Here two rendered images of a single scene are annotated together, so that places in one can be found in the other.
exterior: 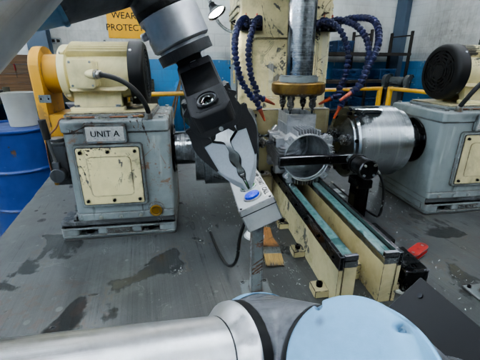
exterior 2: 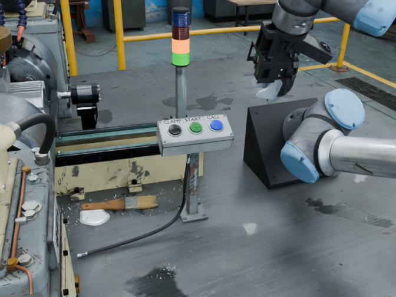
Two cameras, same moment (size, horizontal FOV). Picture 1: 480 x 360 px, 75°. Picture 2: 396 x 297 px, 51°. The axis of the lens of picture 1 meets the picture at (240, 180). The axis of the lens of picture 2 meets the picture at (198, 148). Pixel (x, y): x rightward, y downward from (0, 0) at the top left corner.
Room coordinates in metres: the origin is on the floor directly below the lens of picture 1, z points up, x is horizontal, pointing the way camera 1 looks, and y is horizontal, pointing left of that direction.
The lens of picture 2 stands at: (0.71, 0.83, 1.51)
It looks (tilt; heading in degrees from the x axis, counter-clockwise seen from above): 30 degrees down; 262
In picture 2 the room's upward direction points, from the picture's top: 1 degrees clockwise
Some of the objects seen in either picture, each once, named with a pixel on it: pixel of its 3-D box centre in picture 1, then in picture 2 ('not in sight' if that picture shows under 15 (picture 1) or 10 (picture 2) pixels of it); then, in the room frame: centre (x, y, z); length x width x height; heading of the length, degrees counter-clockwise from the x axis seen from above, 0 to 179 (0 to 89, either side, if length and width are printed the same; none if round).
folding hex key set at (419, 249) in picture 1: (417, 251); not in sight; (0.75, -0.50, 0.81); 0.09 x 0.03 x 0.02; 128
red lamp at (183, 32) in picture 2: not in sight; (180, 31); (0.58, -0.58, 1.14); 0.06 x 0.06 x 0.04
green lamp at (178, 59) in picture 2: not in sight; (180, 57); (0.58, -0.58, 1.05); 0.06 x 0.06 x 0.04
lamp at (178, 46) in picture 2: not in sight; (180, 44); (0.58, -0.58, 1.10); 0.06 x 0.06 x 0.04
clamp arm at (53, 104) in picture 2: (317, 159); (54, 111); (0.96, -0.25, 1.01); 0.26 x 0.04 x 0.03; 98
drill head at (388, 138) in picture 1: (373, 141); (15, 73); (1.11, -0.49, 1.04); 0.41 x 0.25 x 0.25; 98
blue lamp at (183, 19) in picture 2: not in sight; (180, 17); (0.58, -0.58, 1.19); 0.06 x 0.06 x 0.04
